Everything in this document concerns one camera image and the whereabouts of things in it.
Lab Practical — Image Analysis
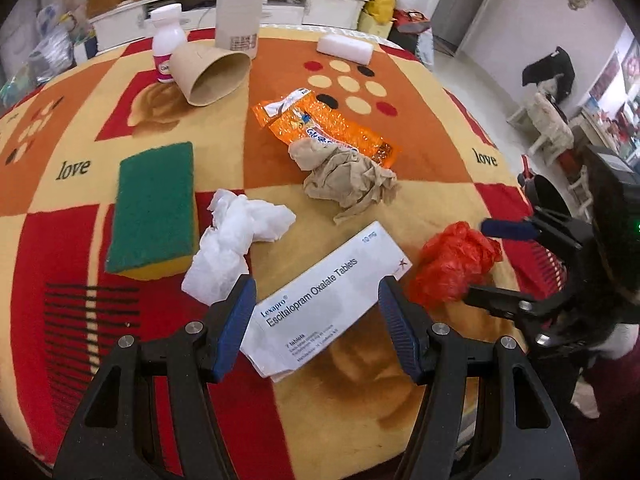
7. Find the orange snack wrapper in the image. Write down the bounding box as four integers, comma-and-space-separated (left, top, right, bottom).
251, 87, 402, 168

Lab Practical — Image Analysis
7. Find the white medicine box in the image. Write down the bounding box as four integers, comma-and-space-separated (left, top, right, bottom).
240, 221, 412, 383

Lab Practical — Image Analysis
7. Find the brown box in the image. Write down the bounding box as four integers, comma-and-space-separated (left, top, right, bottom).
85, 0, 123, 18

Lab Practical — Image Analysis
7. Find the white pill bottle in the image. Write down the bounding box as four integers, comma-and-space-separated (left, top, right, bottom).
150, 3, 188, 84

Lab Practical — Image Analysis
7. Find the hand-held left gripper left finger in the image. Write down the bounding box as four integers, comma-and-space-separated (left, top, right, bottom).
52, 274, 258, 480

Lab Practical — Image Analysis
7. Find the red gift bag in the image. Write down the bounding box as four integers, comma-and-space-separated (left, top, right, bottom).
395, 7, 431, 36

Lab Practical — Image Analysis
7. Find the crumpled brown paper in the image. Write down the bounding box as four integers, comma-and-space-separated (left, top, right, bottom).
289, 139, 401, 226

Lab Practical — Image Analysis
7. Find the crumpled white tissue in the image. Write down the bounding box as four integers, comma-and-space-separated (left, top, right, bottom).
181, 189, 297, 306

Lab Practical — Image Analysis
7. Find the yellow plastic bag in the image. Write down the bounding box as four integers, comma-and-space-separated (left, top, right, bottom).
367, 0, 396, 23

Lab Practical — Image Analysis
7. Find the white chair with lace cover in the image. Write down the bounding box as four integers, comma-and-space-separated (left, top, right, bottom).
507, 77, 576, 156

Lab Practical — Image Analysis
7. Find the white television cabinet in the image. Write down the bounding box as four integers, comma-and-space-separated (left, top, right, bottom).
90, 0, 373, 53

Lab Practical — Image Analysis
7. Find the dark red wall poster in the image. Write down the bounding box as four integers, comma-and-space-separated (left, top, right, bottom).
587, 50, 623, 106

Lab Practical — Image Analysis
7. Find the grey thermos bottle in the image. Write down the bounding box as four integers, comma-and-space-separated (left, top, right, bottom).
215, 0, 266, 60

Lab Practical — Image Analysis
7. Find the red plastic bag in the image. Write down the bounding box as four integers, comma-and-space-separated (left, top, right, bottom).
407, 222, 503, 308

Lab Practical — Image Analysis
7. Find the red orange printed blanket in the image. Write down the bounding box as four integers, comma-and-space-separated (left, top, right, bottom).
0, 25, 566, 480

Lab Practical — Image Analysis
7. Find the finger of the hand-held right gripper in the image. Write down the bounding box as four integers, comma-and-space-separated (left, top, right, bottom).
481, 209, 587, 261
464, 282, 576, 333

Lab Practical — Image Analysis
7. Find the silver plastic bag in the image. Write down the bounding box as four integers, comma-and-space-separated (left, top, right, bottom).
30, 20, 76, 68

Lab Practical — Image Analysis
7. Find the green yellow scouring sponge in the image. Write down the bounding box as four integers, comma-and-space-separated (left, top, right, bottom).
105, 141, 198, 280

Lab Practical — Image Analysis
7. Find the black jacket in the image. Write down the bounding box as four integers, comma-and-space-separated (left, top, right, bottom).
521, 46, 576, 103

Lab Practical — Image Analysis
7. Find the brown paper cup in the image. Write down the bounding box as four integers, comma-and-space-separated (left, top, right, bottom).
170, 40, 252, 107

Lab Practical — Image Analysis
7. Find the framed flower picture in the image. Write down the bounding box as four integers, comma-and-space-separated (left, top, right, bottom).
620, 40, 640, 86

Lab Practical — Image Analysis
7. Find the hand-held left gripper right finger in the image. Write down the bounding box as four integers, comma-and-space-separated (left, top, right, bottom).
377, 276, 581, 480

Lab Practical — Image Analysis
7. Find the pale yellow paper bag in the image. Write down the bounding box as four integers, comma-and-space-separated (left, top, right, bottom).
357, 10, 396, 36

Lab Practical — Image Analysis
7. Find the white foam block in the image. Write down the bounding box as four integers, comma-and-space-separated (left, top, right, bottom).
316, 35, 374, 66

